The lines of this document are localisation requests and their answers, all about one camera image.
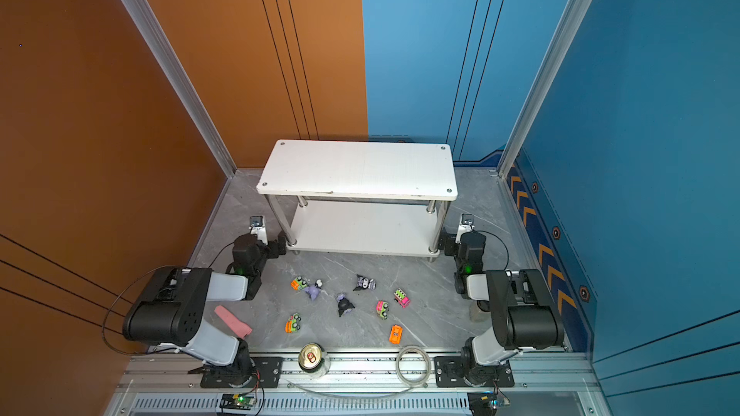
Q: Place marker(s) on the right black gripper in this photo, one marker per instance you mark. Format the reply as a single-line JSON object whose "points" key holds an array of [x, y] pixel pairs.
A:
{"points": [[449, 244]]}

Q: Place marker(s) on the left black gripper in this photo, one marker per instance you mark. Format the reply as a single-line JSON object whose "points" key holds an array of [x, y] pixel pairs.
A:
{"points": [[275, 246]]}

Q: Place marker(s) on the light purple figure toy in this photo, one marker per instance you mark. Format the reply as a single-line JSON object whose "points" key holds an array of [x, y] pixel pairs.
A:
{"points": [[313, 291]]}

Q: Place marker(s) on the black purple figure toy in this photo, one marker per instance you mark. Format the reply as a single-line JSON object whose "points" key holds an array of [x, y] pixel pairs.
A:
{"points": [[365, 283]]}

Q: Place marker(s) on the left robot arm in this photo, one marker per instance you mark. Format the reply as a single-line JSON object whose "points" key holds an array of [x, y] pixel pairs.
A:
{"points": [[170, 313]]}

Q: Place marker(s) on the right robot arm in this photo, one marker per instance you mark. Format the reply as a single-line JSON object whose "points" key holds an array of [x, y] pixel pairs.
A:
{"points": [[522, 314]]}

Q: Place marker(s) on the white two-tier shelf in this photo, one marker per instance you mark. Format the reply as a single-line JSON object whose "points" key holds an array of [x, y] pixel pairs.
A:
{"points": [[360, 198]]}

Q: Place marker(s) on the green orange toy car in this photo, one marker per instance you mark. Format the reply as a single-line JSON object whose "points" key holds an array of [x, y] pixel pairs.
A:
{"points": [[298, 284]]}

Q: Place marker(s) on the pink green toy truck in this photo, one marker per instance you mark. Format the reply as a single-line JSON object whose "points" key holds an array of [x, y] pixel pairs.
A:
{"points": [[402, 298]]}

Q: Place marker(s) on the orange green toy truck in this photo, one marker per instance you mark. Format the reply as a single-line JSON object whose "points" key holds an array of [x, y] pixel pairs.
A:
{"points": [[293, 324]]}

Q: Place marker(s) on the pink eraser block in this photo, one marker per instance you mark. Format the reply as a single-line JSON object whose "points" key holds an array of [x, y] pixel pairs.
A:
{"points": [[238, 327]]}

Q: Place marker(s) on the pink green toy car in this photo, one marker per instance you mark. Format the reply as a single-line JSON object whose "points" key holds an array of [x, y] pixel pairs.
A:
{"points": [[382, 309]]}

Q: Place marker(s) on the metal can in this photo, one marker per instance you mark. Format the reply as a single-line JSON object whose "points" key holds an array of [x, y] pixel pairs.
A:
{"points": [[314, 360]]}

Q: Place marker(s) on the clear coiled tube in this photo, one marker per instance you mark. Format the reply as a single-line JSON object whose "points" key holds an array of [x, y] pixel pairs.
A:
{"points": [[413, 367]]}

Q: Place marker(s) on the left circuit board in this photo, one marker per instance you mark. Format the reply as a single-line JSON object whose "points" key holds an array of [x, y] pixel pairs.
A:
{"points": [[238, 404]]}

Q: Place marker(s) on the circuit board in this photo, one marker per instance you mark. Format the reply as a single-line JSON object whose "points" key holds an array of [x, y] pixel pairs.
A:
{"points": [[486, 404], [238, 404]]}

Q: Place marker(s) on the right circuit board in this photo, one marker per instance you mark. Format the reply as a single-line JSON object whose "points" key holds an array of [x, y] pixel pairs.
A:
{"points": [[486, 404]]}

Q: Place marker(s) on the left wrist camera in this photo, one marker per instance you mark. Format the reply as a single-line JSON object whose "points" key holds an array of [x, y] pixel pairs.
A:
{"points": [[258, 228]]}

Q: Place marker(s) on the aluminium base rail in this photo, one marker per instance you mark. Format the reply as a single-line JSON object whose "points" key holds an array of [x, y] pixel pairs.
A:
{"points": [[363, 383]]}

